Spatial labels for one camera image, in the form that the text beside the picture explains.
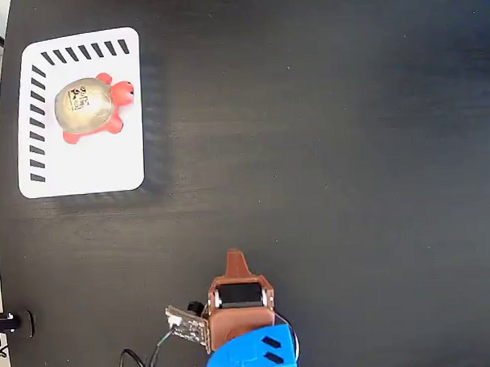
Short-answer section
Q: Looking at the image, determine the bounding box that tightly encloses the red turtle toy gold shell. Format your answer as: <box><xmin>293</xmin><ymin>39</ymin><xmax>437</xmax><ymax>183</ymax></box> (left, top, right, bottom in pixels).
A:
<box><xmin>52</xmin><ymin>71</ymin><xmax>138</xmax><ymax>146</ymax></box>

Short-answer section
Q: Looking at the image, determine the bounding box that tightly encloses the white tray with black stripes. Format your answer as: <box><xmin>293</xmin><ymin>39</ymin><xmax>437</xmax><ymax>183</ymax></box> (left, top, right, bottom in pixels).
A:
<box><xmin>13</xmin><ymin>26</ymin><xmax>146</xmax><ymax>200</ymax></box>

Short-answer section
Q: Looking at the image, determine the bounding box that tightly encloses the black table clamp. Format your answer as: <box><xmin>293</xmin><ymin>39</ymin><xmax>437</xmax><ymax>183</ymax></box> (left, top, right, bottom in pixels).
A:
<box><xmin>0</xmin><ymin>308</ymin><xmax>37</xmax><ymax>340</ymax></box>

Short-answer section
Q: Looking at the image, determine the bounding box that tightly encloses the small camera circuit board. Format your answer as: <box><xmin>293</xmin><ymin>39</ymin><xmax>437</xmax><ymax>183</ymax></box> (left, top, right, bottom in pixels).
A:
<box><xmin>165</xmin><ymin>304</ymin><xmax>212</xmax><ymax>355</ymax></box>

